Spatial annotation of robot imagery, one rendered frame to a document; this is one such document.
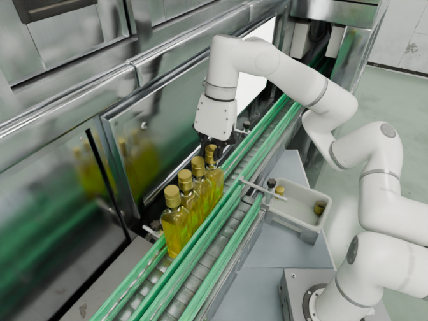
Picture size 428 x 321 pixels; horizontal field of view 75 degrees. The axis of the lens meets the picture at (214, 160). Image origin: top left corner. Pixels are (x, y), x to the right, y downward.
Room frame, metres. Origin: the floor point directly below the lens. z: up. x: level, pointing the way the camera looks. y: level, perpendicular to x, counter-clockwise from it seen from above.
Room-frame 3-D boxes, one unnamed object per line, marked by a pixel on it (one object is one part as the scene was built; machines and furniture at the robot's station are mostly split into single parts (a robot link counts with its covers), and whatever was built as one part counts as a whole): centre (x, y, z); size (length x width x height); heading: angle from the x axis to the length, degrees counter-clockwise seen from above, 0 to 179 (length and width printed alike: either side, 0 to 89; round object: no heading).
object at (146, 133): (0.86, -0.01, 1.15); 0.90 x 0.03 x 0.34; 148
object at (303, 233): (0.67, -0.28, 0.79); 0.27 x 0.17 x 0.08; 58
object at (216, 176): (0.57, 0.01, 0.99); 0.06 x 0.06 x 0.21; 58
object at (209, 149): (0.57, 0.01, 1.14); 0.04 x 0.04 x 0.04
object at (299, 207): (0.66, -0.30, 0.80); 0.22 x 0.17 x 0.09; 58
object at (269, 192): (0.61, -0.16, 0.95); 0.17 x 0.03 x 0.12; 58
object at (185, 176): (0.48, 0.07, 1.14); 0.04 x 0.04 x 0.04
